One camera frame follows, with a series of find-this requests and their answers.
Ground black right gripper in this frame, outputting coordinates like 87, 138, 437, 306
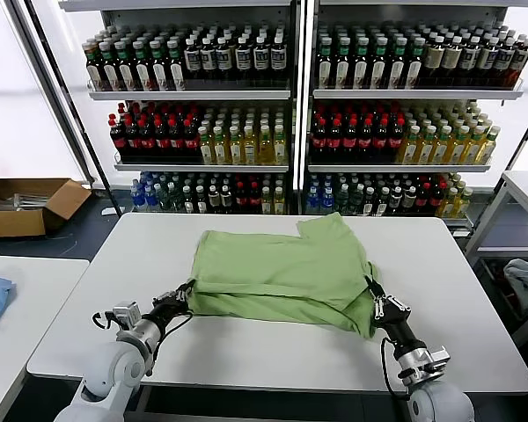
363, 274, 424, 353

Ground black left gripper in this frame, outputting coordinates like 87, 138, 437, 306
145, 280, 198, 330

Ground green polo shirt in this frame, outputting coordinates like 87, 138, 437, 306
187, 212, 384, 339

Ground black storage bin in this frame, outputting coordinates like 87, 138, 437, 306
478, 255, 528, 328

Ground cola bottle red cap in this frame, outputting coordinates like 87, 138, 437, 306
311, 114, 329, 164
387, 114, 406, 164
372, 114, 391, 164
123, 118, 143, 164
235, 180, 249, 213
168, 118, 187, 164
138, 118, 158, 164
326, 114, 345, 164
153, 118, 172, 164
342, 114, 360, 164
108, 118, 129, 164
429, 180, 445, 215
183, 118, 202, 164
248, 180, 262, 213
415, 182, 430, 215
357, 114, 376, 164

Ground wrapped metal bars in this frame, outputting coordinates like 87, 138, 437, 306
6, 191, 62, 212

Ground brown cardboard box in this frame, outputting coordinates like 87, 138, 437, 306
0, 153, 93, 238

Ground grey metal shelf rack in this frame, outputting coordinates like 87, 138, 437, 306
305, 0, 525, 233
59, 0, 301, 215

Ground black slanted pole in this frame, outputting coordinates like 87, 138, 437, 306
492, 86, 528, 198
21, 0, 122, 216

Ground dark tea bottle green label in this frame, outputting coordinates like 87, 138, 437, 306
385, 37, 408, 89
100, 40, 122, 92
351, 37, 371, 89
403, 37, 427, 89
316, 37, 335, 89
334, 37, 353, 89
133, 40, 155, 92
369, 37, 389, 89
84, 40, 106, 92
150, 39, 172, 92
166, 39, 187, 91
116, 40, 138, 92

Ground dark bottle white blue label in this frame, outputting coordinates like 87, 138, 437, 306
215, 37, 234, 84
457, 37, 481, 87
183, 38, 202, 84
490, 38, 517, 87
252, 36, 271, 84
200, 38, 217, 84
269, 36, 288, 84
234, 37, 253, 84
473, 38, 499, 87

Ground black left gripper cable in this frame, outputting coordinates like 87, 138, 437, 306
151, 311, 194, 379

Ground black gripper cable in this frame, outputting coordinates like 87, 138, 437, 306
151, 311, 194, 379
379, 336, 413, 400

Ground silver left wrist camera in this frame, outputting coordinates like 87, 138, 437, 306
112, 301, 143, 329

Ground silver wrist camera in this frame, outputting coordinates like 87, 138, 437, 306
112, 301, 143, 329
421, 346, 451, 375

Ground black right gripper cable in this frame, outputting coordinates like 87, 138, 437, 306
379, 336, 413, 400

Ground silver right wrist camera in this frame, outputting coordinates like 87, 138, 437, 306
421, 346, 451, 375

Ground grey side table frame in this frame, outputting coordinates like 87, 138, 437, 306
464, 169, 528, 347

